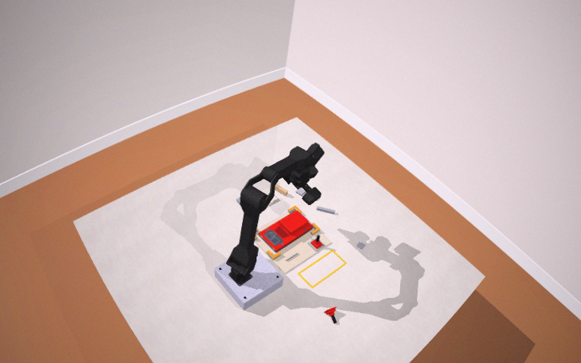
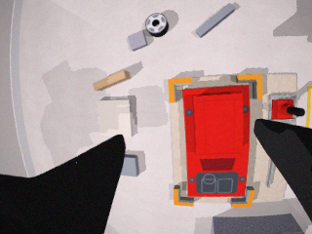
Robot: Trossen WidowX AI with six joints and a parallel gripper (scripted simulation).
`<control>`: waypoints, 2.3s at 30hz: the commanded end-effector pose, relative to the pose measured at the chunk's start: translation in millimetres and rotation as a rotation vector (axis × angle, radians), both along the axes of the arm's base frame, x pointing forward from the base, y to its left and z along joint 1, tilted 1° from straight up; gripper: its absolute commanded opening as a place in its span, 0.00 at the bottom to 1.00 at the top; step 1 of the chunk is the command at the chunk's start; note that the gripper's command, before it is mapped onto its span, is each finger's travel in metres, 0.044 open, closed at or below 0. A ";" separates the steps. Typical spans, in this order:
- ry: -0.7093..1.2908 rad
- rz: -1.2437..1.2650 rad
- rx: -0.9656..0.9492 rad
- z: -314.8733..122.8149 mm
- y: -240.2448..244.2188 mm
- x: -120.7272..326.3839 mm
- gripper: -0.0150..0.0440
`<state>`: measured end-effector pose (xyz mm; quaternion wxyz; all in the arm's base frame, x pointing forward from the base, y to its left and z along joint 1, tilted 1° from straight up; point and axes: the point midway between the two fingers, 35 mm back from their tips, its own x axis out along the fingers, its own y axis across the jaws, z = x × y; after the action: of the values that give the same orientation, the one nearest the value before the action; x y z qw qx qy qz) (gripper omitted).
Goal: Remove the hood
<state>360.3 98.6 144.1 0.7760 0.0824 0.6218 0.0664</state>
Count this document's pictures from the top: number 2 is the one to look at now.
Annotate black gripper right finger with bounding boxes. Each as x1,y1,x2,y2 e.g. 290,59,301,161
253,118,312,221

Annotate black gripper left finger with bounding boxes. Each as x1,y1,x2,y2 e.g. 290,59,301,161
0,134,126,234

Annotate tan wooden block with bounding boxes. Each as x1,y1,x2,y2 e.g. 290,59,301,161
93,70,132,91

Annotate grey rectangular bar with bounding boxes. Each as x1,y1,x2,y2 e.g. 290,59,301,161
196,4,235,38

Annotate black tyre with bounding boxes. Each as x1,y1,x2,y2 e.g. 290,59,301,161
144,13,169,38

